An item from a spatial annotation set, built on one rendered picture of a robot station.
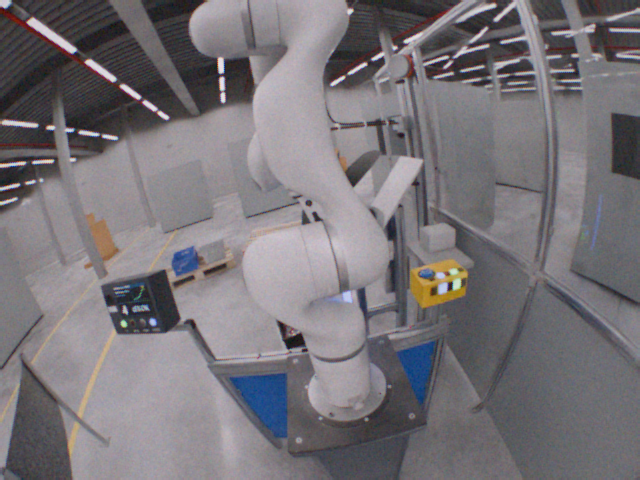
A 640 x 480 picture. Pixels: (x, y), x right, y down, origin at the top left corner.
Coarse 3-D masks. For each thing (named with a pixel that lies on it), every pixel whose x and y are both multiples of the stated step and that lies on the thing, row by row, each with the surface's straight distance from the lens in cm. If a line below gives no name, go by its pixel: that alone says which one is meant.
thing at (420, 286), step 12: (432, 264) 82; (444, 264) 83; (456, 264) 83; (420, 276) 76; (444, 276) 77; (456, 276) 77; (420, 288) 75; (420, 300) 77; (432, 300) 78; (444, 300) 80
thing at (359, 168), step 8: (368, 152) 91; (376, 152) 99; (360, 160) 91; (368, 160) 98; (376, 160) 105; (352, 168) 93; (360, 168) 98; (368, 168) 104; (352, 176) 99; (360, 176) 104; (352, 184) 104
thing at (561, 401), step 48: (480, 288) 136; (480, 336) 149; (528, 336) 116; (576, 336) 99; (480, 384) 165; (528, 384) 126; (576, 384) 106; (624, 384) 95; (528, 432) 140; (576, 432) 116; (624, 432) 104
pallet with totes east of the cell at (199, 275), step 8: (224, 248) 443; (200, 256) 445; (232, 256) 390; (200, 264) 408; (208, 264) 394; (216, 264) 382; (232, 264) 383; (168, 272) 436; (192, 272) 389; (200, 272) 384; (216, 272) 387; (176, 280) 390; (192, 280) 395; (176, 288) 396
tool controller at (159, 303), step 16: (160, 272) 86; (112, 288) 94; (128, 288) 87; (144, 288) 82; (160, 288) 84; (112, 304) 97; (128, 304) 90; (144, 304) 85; (160, 304) 83; (112, 320) 100; (128, 320) 93; (160, 320) 83; (176, 320) 89
